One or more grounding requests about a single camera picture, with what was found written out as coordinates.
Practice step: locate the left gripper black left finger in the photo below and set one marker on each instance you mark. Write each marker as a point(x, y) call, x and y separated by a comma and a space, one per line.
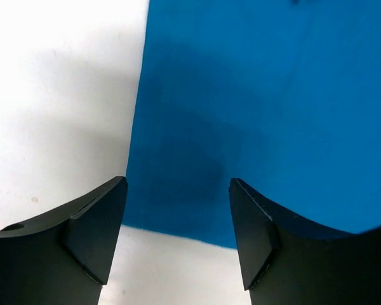
point(63, 256)

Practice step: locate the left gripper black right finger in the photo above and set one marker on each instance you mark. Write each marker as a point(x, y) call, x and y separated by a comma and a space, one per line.
point(288, 259)

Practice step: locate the blue t shirt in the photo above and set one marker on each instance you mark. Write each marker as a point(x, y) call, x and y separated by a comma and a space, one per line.
point(285, 95)

